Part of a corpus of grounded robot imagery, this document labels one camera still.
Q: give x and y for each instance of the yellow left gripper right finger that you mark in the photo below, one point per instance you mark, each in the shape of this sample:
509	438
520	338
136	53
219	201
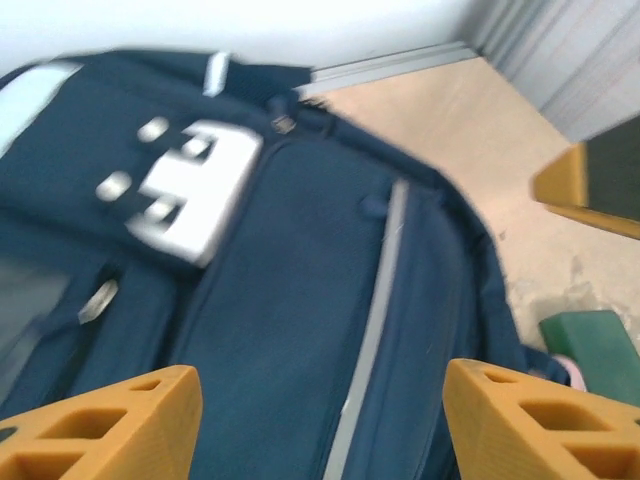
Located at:
515	440

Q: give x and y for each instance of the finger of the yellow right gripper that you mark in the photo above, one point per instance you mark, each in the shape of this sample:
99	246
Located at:
600	180

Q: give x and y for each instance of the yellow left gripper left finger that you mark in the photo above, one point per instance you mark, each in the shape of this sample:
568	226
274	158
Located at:
100	435

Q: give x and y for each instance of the dark green notebook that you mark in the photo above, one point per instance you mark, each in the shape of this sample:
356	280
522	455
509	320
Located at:
595	345

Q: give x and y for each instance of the navy blue backpack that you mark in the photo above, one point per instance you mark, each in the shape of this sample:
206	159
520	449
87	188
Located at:
300	250

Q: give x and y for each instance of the thin aluminium table edge rail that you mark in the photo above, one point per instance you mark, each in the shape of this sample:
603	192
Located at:
400	62

